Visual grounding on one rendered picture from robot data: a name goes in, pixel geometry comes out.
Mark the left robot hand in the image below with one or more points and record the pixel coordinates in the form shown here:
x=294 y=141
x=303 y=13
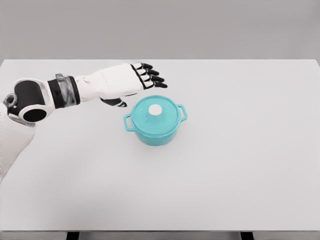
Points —
x=122 y=80

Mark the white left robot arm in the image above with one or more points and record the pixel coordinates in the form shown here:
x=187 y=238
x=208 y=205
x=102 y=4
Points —
x=62 y=90

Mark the teal pot lid white knob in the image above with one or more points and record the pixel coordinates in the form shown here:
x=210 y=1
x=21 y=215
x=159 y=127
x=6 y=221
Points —
x=155 y=117

